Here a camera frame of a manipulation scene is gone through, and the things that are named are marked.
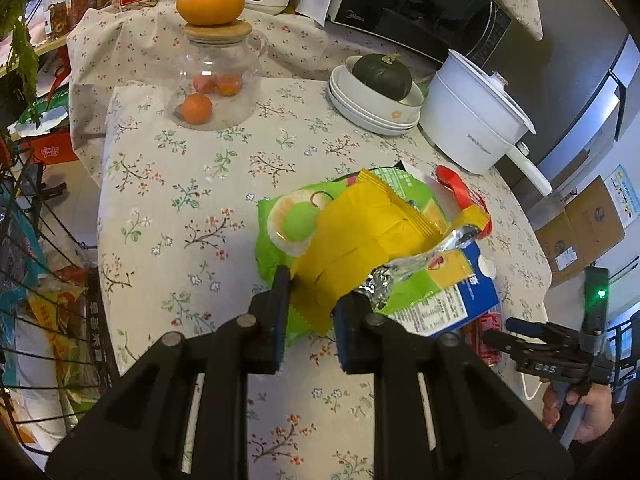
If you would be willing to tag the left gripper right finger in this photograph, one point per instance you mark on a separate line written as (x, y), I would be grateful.
(361, 334)

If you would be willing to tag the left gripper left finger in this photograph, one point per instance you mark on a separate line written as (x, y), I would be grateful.
(253, 342)

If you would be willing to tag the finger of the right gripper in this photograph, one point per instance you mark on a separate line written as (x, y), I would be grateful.
(536, 330)
(515, 347)

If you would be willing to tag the blue white carton box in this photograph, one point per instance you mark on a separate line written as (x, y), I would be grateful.
(456, 289)

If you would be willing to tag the yellow snack wrapper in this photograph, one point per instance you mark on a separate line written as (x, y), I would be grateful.
(384, 216)

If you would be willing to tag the green snack bag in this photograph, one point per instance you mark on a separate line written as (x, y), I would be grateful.
(285, 227)

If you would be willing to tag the red snack wrapper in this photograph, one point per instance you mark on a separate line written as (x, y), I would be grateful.
(464, 196)

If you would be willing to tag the white trash bin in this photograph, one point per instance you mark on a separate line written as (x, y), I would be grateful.
(530, 386)

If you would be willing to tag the right hand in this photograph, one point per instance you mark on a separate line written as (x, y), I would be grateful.
(596, 420)

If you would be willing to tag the upper cardboard box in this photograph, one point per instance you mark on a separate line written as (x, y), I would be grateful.
(581, 233)

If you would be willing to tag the floral tablecloth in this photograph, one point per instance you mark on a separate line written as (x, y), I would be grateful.
(178, 214)

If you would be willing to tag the blue white poster box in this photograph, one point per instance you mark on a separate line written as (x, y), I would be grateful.
(624, 196)

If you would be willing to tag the white electric cooking pot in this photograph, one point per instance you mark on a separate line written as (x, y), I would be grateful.
(470, 117)

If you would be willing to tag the white stacked plates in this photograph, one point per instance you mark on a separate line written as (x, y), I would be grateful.
(361, 118)

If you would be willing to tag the white floral bowl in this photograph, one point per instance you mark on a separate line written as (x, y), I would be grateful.
(399, 112)

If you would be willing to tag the small orange in jar front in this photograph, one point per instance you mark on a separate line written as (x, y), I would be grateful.
(196, 109)

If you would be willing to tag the small orange in jar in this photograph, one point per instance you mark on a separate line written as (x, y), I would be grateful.
(229, 84)
(204, 83)
(196, 109)

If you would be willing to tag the grey refrigerator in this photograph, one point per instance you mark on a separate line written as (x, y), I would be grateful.
(575, 84)

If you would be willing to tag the small orange in jar right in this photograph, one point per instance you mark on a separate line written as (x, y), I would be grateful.
(229, 84)

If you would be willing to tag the glass jar with cork lid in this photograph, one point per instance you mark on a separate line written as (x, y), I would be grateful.
(214, 50)

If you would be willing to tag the small orange in jar middle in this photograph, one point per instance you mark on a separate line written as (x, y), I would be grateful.
(204, 83)

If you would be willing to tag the dark green pumpkin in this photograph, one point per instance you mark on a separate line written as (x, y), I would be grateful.
(385, 74)

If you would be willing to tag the black microwave oven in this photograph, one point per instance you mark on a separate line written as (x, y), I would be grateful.
(431, 28)

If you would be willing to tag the green leafy vegetable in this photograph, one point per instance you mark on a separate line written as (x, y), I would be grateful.
(22, 56)

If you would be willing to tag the black wire rack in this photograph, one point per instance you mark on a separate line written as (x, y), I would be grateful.
(57, 357)

